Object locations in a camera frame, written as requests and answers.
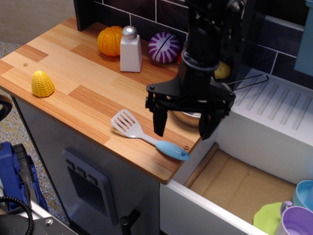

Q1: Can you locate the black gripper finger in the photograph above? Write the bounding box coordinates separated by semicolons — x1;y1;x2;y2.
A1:
199;111;224;140
153;103;168;137

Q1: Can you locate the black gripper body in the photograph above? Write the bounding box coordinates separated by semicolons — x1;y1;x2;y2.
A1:
145;73;236;120

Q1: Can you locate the white spatula blue handle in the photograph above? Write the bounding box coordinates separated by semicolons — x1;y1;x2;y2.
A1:
111;110;190;161

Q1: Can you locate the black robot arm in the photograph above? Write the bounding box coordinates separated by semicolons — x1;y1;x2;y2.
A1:
146;0;246;139

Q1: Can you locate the silver metal pan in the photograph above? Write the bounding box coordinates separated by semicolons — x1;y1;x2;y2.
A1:
172;74;269;127

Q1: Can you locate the yellow toy lemon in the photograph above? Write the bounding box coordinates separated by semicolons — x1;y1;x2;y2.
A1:
214;62;231;79

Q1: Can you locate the purple striped toy ball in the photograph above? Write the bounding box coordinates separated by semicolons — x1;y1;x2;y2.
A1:
148;32;180;64

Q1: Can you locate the white dish drainer sink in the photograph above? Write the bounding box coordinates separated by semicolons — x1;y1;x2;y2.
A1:
216;69;313;184

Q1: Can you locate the white salt shaker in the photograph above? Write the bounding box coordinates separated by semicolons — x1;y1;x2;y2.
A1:
120;25;142;72

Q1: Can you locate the orange toy pumpkin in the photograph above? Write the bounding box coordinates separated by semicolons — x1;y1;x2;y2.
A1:
97;26;122;56

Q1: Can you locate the grey toy oven door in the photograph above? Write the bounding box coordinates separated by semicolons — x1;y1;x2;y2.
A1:
62;149;118;226

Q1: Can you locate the light blue cabinet panel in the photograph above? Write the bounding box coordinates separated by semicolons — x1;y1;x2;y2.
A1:
294;0;313;76

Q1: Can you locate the green toy plate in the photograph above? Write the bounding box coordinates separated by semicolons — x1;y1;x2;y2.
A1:
253;202;282;235

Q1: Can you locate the blue toy cup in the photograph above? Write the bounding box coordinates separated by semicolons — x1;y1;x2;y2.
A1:
292;180;313;211

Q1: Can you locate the yellow toy corn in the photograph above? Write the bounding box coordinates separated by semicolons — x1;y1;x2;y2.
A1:
31;70;55;97

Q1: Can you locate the purple toy cup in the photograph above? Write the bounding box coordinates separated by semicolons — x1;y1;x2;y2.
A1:
275;201;313;235

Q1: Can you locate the black rounded object left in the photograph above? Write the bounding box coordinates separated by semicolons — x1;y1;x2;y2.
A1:
0;94;13;121

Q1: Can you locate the blue clamp tool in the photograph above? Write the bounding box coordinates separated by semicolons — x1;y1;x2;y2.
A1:
0;142;48;211

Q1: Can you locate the black oven handle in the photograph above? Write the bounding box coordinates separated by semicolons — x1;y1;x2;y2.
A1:
120;209;141;235

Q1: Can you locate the black braided cable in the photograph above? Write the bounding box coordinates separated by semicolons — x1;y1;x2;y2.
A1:
0;195;33;235

